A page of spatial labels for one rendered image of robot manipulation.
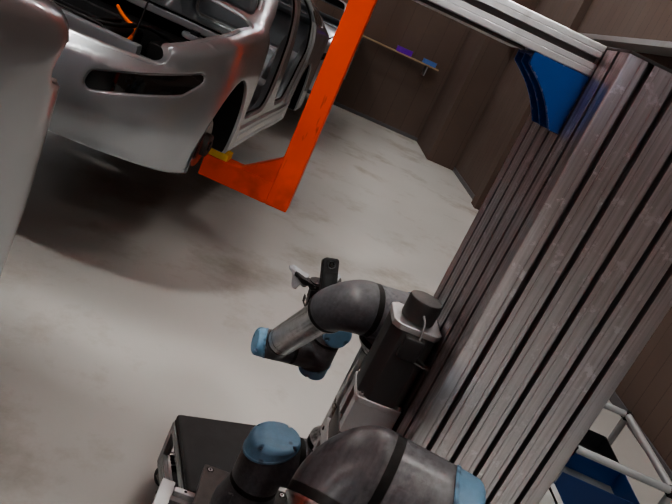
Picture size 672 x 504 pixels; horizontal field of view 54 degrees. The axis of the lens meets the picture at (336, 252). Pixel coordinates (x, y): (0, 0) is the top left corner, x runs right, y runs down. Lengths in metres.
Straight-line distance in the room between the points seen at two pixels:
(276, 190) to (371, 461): 3.90
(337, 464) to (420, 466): 0.11
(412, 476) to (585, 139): 0.50
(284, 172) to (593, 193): 3.81
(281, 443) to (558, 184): 0.87
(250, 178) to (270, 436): 3.34
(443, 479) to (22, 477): 2.08
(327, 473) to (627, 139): 0.59
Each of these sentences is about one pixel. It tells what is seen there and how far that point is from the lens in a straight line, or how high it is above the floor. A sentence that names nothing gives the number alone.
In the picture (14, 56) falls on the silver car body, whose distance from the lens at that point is 1.74.
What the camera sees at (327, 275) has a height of 1.28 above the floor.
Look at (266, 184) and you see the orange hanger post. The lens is 4.70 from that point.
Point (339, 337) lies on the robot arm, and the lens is 1.67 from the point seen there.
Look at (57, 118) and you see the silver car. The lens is 3.70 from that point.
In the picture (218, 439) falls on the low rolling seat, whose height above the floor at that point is 0.34.
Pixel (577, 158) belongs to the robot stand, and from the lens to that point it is 0.95.
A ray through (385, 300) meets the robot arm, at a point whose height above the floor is 1.45.
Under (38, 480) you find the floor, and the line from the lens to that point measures 2.78.
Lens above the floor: 1.93
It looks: 19 degrees down
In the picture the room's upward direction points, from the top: 25 degrees clockwise
